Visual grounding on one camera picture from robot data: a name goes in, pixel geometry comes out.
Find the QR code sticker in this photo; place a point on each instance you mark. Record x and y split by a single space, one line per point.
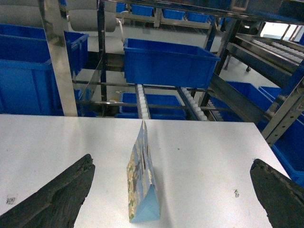
11 199

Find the blue crate on rollers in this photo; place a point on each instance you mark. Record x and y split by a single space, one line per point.
169 64

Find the flower gift bag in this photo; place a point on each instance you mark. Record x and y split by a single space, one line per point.
143 204

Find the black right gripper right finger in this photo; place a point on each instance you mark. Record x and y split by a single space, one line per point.
281 197

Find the steel perforated upright post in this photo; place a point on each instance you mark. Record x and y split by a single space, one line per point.
54 20

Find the white roller conveyor track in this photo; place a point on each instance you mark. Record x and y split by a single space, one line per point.
142 105

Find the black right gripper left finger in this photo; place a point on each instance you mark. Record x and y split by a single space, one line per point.
57 204

